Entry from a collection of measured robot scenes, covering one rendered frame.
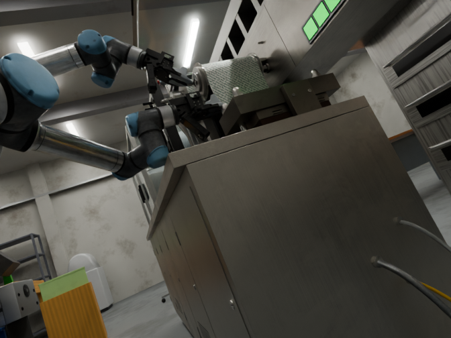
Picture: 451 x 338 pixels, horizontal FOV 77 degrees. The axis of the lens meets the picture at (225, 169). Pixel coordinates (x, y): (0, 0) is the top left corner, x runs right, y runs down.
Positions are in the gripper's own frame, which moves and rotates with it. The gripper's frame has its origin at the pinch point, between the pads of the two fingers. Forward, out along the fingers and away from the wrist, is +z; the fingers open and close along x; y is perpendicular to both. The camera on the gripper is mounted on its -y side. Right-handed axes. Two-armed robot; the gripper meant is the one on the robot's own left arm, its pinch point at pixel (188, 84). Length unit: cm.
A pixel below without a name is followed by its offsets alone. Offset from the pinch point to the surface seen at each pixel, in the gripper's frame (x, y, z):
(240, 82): -8.0, 4.2, 18.8
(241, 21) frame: 0.7, 44.6, 12.0
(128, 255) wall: 716, -60, -28
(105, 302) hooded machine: 635, -169, -35
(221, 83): -8.0, 0.3, 11.7
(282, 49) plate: -15.1, 21.4, 30.1
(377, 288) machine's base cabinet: -34, -59, 64
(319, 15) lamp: -37, 17, 33
